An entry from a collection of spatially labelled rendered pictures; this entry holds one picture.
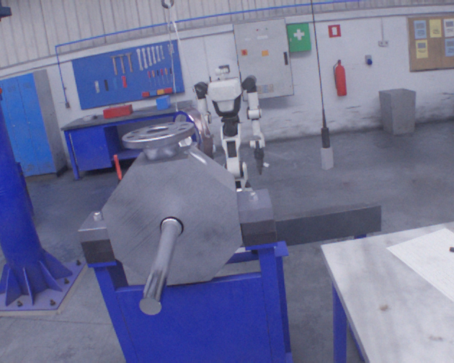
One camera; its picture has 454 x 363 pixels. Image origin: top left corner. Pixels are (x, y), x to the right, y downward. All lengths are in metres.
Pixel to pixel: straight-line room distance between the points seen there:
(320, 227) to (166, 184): 0.83
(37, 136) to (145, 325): 5.54
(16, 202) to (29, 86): 3.85
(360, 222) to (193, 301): 0.86
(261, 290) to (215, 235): 0.31
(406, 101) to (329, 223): 4.81
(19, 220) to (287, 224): 2.14
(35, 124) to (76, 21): 1.82
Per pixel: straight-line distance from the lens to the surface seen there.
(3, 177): 3.23
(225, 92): 3.40
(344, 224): 1.96
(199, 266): 1.53
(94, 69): 6.94
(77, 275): 3.62
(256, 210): 1.44
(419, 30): 7.20
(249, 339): 1.78
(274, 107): 6.67
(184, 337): 1.78
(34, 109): 6.93
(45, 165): 7.09
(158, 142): 1.33
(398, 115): 6.58
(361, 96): 6.92
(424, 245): 1.65
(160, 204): 1.43
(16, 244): 3.38
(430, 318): 1.29
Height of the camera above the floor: 1.68
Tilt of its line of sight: 18 degrees down
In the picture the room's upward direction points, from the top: 8 degrees counter-clockwise
